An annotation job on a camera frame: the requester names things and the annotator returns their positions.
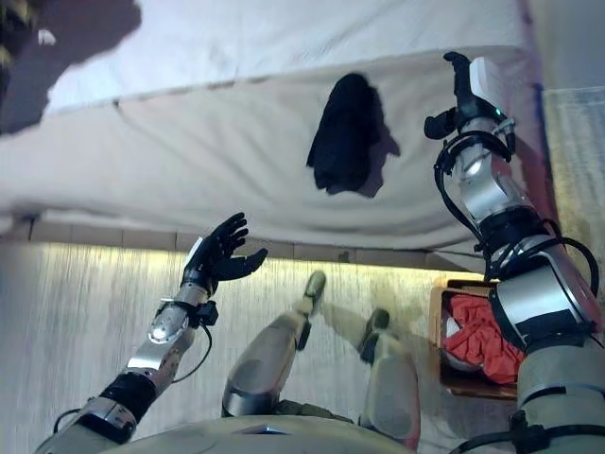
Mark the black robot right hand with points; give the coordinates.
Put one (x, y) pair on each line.
(477, 94)

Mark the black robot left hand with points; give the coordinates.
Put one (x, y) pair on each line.
(217, 260)

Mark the black garment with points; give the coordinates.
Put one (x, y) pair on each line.
(345, 132)

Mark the white garment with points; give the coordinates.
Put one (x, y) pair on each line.
(451, 328)

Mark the red garment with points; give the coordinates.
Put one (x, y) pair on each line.
(477, 331)

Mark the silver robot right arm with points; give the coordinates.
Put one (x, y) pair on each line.
(491, 189)

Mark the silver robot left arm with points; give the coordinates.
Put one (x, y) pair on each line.
(163, 331)

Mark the pale textured bed runner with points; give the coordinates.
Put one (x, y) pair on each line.
(283, 33)

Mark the brown wicker basket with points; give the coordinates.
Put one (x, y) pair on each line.
(439, 307)

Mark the silver robot left leg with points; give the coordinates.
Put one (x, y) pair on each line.
(264, 350)

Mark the silver robot leg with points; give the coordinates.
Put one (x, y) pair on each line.
(264, 350)
(392, 378)

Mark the beige bedspread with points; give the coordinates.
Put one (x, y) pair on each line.
(189, 156)

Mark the grey robot torso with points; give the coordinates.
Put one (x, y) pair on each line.
(260, 437)

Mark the silver robot right leg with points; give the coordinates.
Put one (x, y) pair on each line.
(392, 378)

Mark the upholstered bed frame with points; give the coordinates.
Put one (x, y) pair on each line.
(189, 236)

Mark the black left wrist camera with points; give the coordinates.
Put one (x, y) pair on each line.
(208, 314)

